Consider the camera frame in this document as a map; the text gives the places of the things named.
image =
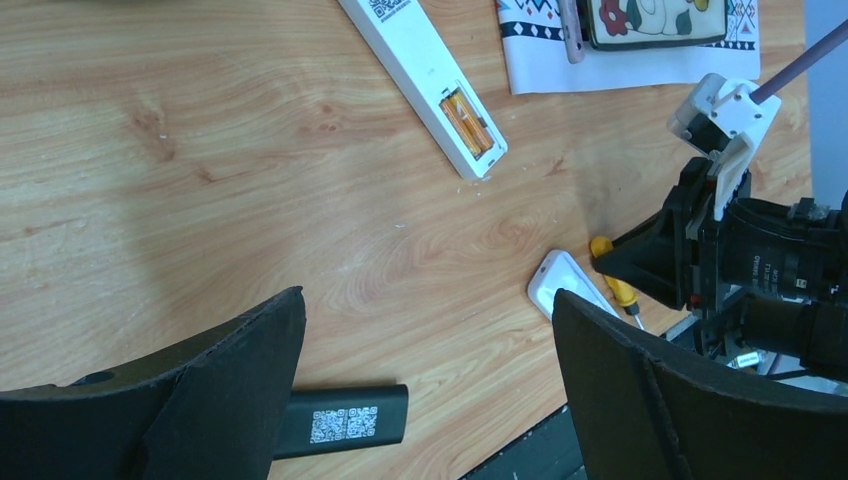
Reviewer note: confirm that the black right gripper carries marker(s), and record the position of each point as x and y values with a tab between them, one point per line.
764	276

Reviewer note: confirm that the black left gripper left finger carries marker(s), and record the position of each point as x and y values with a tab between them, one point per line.
208	407

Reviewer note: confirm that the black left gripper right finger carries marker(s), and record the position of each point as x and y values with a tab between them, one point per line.
644	408

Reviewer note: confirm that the yellow handled screwdriver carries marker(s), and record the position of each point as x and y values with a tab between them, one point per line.
623	293

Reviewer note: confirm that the short white remote control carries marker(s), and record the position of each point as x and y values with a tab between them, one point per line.
559	270

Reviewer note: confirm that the black remote control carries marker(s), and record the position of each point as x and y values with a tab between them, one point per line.
342	419

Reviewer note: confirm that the long white remote control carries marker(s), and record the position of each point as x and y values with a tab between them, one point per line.
407	44

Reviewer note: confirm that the white patterned placemat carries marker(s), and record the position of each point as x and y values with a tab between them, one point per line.
536	59

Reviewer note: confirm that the floral square ceramic plate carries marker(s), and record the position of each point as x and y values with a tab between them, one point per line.
621	25

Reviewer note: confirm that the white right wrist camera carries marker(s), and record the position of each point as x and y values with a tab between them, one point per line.
724	120

